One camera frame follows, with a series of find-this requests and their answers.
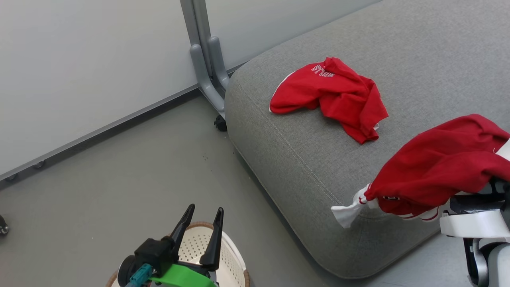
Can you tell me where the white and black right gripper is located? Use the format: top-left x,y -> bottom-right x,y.
440,177 -> 510,240

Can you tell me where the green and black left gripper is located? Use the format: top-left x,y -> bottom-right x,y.
149,204 -> 224,287

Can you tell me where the red garment with white trim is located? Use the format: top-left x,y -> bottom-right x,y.
331,114 -> 510,229

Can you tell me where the red jersey with white lettering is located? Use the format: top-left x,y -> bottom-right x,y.
269,57 -> 389,144

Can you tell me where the white perforated laundry basket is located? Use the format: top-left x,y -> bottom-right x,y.
106,221 -> 251,287

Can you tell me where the grey fabric sofa seat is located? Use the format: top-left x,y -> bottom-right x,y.
224,0 -> 510,279

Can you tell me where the white partition board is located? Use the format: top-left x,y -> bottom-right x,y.
0,0 -> 200,190

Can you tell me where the grey partition stand post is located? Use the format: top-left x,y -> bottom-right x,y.
180,0 -> 231,120

